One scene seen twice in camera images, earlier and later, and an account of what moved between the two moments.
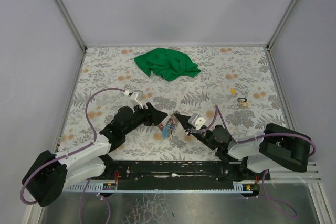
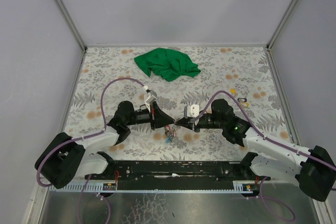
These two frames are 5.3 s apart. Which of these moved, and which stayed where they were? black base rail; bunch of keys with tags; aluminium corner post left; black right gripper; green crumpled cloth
Moved: black right gripper; bunch of keys with tags
Stayed: black base rail; green crumpled cloth; aluminium corner post left
